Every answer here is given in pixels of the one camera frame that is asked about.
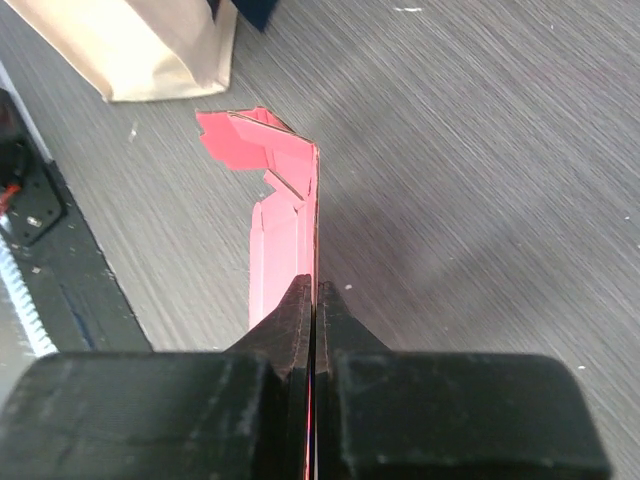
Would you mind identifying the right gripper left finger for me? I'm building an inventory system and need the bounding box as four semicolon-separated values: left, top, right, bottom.
1;275;313;479

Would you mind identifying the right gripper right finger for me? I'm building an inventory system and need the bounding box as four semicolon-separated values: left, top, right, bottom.
316;283;611;479

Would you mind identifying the pink paper box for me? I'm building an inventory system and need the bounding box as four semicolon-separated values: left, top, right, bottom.
196;107;319;328

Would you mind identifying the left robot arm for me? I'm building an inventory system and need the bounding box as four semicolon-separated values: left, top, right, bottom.
0;62;53;163

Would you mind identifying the beige canvas tote bag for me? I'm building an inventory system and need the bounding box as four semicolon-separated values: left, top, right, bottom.
9;0;238;102

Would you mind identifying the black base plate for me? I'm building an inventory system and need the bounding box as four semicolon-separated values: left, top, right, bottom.
0;87;154;354

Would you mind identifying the white slotted cable duct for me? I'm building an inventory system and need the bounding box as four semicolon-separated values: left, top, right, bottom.
1;239;58;357

